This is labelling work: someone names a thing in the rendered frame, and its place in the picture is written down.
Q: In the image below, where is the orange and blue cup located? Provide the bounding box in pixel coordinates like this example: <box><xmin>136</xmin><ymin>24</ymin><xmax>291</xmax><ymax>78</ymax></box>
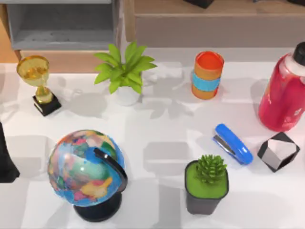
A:
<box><xmin>191</xmin><ymin>51</ymin><xmax>225</xmax><ymax>100</ymax></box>

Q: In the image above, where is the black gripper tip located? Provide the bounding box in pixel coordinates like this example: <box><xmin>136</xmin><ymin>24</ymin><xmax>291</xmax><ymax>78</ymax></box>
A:
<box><xmin>0</xmin><ymin>123</ymin><xmax>20</xmax><ymax>184</ymax></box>

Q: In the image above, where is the blue stapler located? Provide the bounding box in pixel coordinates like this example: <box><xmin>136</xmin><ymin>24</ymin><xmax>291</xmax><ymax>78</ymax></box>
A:
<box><xmin>213</xmin><ymin>123</ymin><xmax>253</xmax><ymax>166</ymax></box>

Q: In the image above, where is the red bottle with black cap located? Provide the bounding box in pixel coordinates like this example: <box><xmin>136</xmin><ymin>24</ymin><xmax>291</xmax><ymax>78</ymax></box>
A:
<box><xmin>258</xmin><ymin>42</ymin><xmax>305</xmax><ymax>132</ymax></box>

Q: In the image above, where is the colourful globe on black stand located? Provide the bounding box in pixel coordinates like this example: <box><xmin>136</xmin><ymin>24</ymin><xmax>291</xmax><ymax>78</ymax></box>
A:
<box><xmin>47</xmin><ymin>129</ymin><xmax>128</xmax><ymax>223</ymax></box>

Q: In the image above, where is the black and white faceted holder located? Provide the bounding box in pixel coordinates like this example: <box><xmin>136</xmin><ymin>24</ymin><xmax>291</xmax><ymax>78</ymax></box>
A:
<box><xmin>257</xmin><ymin>132</ymin><xmax>301</xmax><ymax>173</ymax></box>

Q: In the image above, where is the green succulent in black pot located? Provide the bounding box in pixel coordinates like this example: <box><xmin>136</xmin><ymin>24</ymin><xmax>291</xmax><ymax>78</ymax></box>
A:
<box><xmin>184</xmin><ymin>154</ymin><xmax>230</xmax><ymax>215</ymax></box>

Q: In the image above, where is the gold trophy on black base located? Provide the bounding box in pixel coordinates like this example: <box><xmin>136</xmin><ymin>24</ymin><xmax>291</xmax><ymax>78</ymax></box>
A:
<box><xmin>16</xmin><ymin>55</ymin><xmax>62</xmax><ymax>117</ymax></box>

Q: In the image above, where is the wooden shelf unit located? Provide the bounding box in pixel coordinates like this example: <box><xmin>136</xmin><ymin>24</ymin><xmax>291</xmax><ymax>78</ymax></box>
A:
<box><xmin>123</xmin><ymin>0</ymin><xmax>305</xmax><ymax>48</ymax></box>

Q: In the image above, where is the black object on shelf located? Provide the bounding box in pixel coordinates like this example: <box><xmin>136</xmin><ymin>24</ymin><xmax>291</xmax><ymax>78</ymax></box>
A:
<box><xmin>183</xmin><ymin>0</ymin><xmax>215</xmax><ymax>10</ymax></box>

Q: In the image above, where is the grey cabinet with dark inside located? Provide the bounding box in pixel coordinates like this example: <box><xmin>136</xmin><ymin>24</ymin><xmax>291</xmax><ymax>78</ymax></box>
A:
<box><xmin>5</xmin><ymin>0</ymin><xmax>122</xmax><ymax>51</ymax></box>

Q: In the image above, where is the green plant in white pot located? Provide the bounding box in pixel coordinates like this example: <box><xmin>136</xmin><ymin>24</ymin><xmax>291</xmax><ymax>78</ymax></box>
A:
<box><xmin>93</xmin><ymin>42</ymin><xmax>158</xmax><ymax>106</ymax></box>

